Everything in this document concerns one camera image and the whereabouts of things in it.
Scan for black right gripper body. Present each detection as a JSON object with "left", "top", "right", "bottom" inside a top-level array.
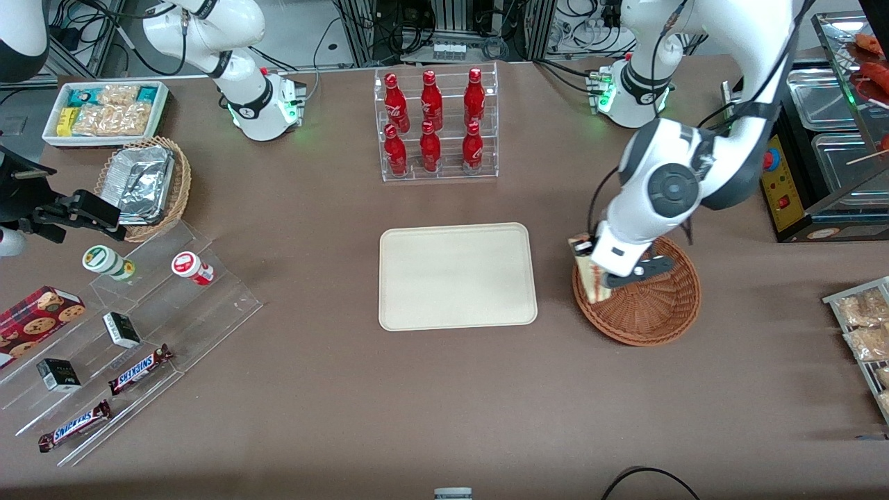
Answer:
[{"left": 0, "top": 177, "right": 51, "bottom": 235}]

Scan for triangular sandwich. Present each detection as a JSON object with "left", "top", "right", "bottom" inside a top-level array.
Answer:
[{"left": 567, "top": 235, "right": 615, "bottom": 306}]

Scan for round brown wicker basket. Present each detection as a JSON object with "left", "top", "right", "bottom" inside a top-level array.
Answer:
[{"left": 572, "top": 235, "right": 701, "bottom": 347}]

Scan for oval tan wicker basket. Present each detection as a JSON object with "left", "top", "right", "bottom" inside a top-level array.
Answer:
[{"left": 93, "top": 135, "right": 193, "bottom": 244}]

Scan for cream rectangular tray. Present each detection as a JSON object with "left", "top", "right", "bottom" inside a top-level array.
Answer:
[{"left": 379, "top": 222, "right": 539, "bottom": 332}]

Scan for black machine corner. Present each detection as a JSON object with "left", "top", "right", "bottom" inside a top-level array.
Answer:
[{"left": 0, "top": 142, "right": 58, "bottom": 183}]

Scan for aluminium foil containers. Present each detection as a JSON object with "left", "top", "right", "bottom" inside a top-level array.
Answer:
[{"left": 97, "top": 144, "right": 176, "bottom": 225}]

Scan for green capped jar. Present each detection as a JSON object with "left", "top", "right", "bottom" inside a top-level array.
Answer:
[{"left": 82, "top": 244, "right": 137, "bottom": 283}]

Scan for white snack bin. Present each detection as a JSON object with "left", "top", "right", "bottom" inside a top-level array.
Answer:
[{"left": 42, "top": 81, "right": 171, "bottom": 150}]

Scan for large clear cracker bag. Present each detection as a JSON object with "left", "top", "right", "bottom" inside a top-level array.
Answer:
[{"left": 72, "top": 102, "right": 154, "bottom": 138}]

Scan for red plaid cookie box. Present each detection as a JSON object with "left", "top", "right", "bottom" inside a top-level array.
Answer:
[{"left": 0, "top": 285, "right": 87, "bottom": 369}]

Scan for red capped jar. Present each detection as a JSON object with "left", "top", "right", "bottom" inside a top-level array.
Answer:
[{"left": 171, "top": 251, "right": 215, "bottom": 288}]

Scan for small clear cracker bag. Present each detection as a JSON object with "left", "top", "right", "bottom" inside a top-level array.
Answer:
[{"left": 97, "top": 84, "right": 141, "bottom": 107}]

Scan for small black box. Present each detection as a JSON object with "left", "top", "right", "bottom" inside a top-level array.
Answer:
[
  {"left": 35, "top": 358, "right": 83, "bottom": 394},
  {"left": 102, "top": 311, "right": 142, "bottom": 350}
]

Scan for red cola bottle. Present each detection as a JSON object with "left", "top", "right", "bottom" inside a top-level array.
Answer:
[
  {"left": 383, "top": 72, "right": 411, "bottom": 133},
  {"left": 419, "top": 121, "right": 443, "bottom": 174},
  {"left": 463, "top": 67, "right": 487, "bottom": 130},
  {"left": 383, "top": 124, "right": 409, "bottom": 177},
  {"left": 461, "top": 122, "right": 485, "bottom": 173},
  {"left": 419, "top": 69, "right": 445, "bottom": 132}
]

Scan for clear acrylic stepped display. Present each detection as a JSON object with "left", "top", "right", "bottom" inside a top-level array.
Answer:
[{"left": 0, "top": 220, "right": 264, "bottom": 468}]

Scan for clear acrylic bottle rack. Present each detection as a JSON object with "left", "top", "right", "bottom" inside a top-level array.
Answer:
[{"left": 374, "top": 62, "right": 499, "bottom": 183}]

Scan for snickers bar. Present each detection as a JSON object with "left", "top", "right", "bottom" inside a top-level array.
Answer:
[
  {"left": 107, "top": 343, "right": 175, "bottom": 397},
  {"left": 38, "top": 399, "right": 113, "bottom": 454}
]

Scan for black hot food display case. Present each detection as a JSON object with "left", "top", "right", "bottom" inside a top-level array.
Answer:
[{"left": 721, "top": 10, "right": 889, "bottom": 244}]

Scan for wooden skewer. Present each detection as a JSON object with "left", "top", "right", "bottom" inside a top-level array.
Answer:
[{"left": 846, "top": 135, "right": 889, "bottom": 166}]

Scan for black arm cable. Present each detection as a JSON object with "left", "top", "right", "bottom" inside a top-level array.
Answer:
[{"left": 588, "top": 0, "right": 817, "bottom": 245}]

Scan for metal wire snack rack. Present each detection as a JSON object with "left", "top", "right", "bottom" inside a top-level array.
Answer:
[{"left": 822, "top": 276, "right": 889, "bottom": 426}]

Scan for black cable loop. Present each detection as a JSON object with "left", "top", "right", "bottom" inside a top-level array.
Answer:
[{"left": 600, "top": 466, "right": 703, "bottom": 500}]

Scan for aluminium frame with cables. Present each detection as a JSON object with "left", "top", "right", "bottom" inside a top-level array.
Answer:
[{"left": 332, "top": 0, "right": 558, "bottom": 68}]

